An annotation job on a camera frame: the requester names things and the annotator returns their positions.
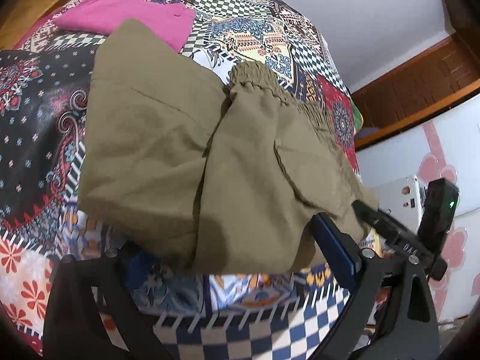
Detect olive green pants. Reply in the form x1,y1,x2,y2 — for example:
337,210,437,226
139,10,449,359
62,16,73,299
78,19,377,274

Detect folded pink garment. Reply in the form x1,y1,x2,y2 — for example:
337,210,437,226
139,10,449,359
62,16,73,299
53,0,196,52

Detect brown wooden door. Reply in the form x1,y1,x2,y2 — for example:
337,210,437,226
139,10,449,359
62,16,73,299
352,33,479,150

